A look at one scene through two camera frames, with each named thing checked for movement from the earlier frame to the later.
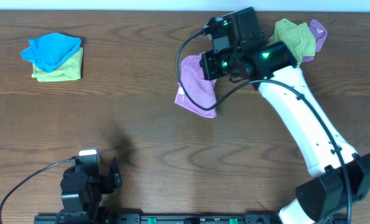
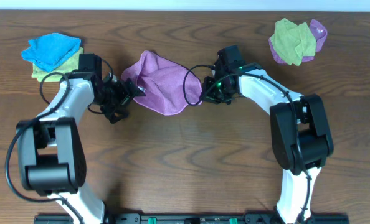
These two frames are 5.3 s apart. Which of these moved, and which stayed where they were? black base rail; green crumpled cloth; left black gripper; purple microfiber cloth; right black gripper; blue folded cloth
Moved: right black gripper; left black gripper; purple microfiber cloth
Stayed: green crumpled cloth; blue folded cloth; black base rail
